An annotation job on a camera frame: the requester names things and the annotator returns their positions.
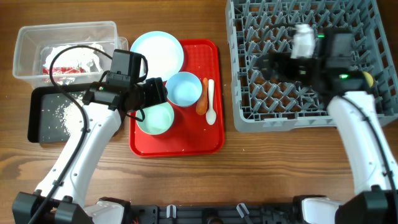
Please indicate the red snack wrapper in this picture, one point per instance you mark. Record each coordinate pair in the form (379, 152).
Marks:
(67, 70)

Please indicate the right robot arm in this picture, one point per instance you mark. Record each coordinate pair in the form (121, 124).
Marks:
(324, 62)

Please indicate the light green bowl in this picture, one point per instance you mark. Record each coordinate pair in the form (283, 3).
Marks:
(158, 119)

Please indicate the white spoon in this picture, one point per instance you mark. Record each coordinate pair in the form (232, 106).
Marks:
(211, 114)

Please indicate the clear plastic bin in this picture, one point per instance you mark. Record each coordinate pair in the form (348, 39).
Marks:
(35, 43)

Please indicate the black tray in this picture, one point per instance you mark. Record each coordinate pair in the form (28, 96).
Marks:
(41, 128)

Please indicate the grey dishwasher rack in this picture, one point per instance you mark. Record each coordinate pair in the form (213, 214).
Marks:
(256, 28)

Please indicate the orange carrot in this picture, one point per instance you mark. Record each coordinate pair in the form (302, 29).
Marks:
(202, 102)

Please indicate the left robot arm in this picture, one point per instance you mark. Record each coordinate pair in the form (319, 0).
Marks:
(60, 197)

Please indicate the yellow cup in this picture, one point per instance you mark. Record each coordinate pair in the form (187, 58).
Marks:
(369, 79)

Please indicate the red serving tray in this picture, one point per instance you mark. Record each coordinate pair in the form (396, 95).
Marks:
(190, 133)

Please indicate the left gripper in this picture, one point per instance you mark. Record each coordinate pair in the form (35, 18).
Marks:
(158, 90)

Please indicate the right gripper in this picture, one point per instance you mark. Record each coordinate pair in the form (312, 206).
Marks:
(280, 65)

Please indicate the large light blue plate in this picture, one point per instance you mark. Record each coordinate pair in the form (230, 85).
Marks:
(164, 53)

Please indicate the white rice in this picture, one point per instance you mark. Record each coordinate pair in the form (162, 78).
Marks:
(68, 117)

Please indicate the white tissue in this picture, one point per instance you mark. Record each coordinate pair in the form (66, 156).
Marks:
(78, 57)

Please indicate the light blue rice bowl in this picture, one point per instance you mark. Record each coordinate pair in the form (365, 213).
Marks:
(184, 89)

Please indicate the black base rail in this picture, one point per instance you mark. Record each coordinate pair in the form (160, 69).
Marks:
(217, 213)

